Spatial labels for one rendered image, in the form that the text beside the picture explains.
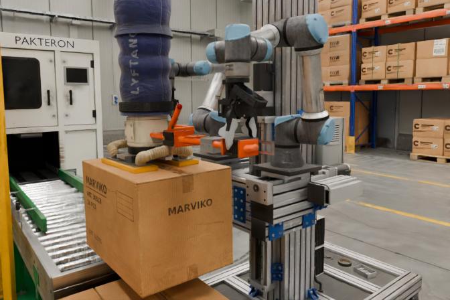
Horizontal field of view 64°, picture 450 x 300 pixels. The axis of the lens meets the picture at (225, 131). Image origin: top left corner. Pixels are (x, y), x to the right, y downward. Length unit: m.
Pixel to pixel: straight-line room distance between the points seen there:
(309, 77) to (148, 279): 0.96
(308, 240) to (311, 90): 0.94
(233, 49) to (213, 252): 0.80
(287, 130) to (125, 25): 0.79
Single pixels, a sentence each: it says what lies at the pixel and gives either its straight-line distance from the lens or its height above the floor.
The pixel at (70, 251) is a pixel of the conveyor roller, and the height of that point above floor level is 0.54.
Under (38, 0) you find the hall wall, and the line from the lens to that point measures 10.94.
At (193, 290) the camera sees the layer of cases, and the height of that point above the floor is 0.54.
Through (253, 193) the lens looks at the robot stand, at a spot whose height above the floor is 0.94.
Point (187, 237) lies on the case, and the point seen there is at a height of 0.84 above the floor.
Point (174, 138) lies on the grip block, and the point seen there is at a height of 1.20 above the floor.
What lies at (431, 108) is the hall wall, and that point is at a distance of 9.81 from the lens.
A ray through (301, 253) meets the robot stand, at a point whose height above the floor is 0.50.
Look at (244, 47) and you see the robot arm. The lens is 1.06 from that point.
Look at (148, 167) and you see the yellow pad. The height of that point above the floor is 1.09.
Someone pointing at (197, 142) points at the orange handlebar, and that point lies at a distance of 1.20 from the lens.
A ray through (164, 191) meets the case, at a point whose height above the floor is 1.03.
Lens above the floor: 1.35
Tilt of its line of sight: 5 degrees down
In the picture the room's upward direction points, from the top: straight up
